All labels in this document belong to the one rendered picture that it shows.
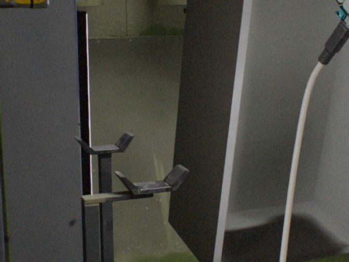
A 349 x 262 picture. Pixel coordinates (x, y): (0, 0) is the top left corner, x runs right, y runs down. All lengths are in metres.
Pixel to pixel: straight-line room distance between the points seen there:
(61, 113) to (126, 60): 1.95
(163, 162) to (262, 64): 0.94
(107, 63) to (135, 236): 0.83
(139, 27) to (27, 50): 2.05
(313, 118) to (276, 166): 0.22
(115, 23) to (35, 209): 2.02
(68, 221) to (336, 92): 1.36
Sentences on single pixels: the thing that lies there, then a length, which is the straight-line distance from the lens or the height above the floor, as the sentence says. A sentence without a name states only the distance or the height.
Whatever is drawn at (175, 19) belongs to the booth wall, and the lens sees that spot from 3.35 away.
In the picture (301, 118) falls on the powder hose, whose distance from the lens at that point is 1.84.
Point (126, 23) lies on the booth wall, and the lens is 3.27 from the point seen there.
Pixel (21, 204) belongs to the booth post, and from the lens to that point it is 1.32.
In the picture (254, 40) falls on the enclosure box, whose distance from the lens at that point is 2.24.
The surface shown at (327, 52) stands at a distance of 1.75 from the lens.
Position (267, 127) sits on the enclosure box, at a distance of 2.39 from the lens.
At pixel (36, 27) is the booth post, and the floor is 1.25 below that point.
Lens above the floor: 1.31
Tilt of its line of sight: 11 degrees down
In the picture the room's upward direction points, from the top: straight up
